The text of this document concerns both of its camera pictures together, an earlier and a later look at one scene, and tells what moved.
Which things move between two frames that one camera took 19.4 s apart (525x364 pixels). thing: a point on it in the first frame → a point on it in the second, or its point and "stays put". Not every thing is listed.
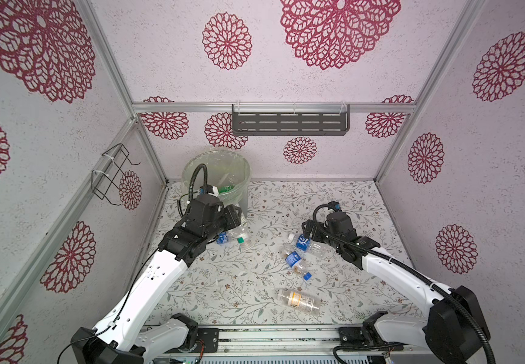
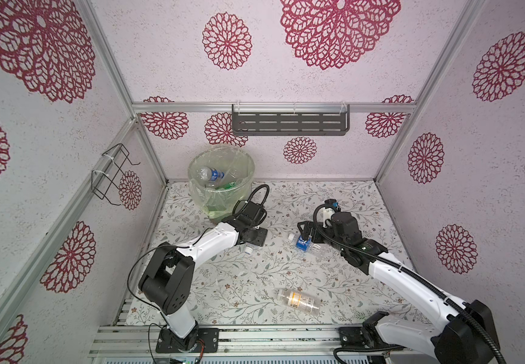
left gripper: [231, 218] → [262, 238]
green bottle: [225, 188] stays put
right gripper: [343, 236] stays put
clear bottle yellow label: [300, 302] stays put
